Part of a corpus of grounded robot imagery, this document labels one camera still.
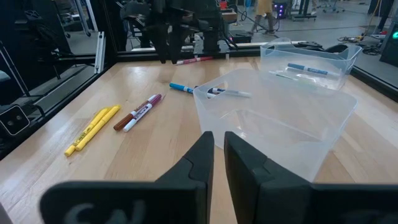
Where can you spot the red Expo marker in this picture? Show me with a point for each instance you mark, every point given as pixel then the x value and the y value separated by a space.
pixel 192 60

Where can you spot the aluminium extrusion bar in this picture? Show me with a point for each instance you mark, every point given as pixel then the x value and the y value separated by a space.
pixel 100 53

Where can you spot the small black lit box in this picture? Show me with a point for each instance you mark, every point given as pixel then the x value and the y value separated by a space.
pixel 280 11

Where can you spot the yellow slim highlighter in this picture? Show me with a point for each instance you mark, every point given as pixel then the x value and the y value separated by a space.
pixel 99 126
pixel 81 137

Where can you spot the black table-level camera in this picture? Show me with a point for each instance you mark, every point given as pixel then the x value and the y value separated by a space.
pixel 14 119

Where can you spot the maroon cap Expo marker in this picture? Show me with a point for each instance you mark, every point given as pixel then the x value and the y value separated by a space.
pixel 143 113

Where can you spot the light green Sharpie highlighter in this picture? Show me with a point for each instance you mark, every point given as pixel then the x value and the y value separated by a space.
pixel 308 84

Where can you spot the frosted plastic bin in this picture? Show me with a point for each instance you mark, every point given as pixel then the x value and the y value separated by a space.
pixel 280 124

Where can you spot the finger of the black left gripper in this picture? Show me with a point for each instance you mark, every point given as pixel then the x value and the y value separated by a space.
pixel 162 40
pixel 178 40

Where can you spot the person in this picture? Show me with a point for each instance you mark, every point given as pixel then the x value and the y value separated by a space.
pixel 264 6

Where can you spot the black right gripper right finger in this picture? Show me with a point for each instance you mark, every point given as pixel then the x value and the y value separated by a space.
pixel 264 193

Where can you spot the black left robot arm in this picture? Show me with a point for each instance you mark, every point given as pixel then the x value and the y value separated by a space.
pixel 211 37

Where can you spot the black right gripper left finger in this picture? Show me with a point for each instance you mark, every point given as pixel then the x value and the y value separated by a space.
pixel 192 180

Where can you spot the teal cap Expo marker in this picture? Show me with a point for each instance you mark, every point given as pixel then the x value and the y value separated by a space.
pixel 180 87

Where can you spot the blue cap Expo marker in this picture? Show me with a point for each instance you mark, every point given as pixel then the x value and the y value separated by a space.
pixel 311 70

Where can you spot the clear plastic bin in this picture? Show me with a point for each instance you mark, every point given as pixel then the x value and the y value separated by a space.
pixel 342 62

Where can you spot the black box green lights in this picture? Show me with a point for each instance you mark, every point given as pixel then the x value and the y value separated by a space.
pixel 390 49

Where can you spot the brown cap Expo marker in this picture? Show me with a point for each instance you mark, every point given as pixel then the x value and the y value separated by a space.
pixel 124 121

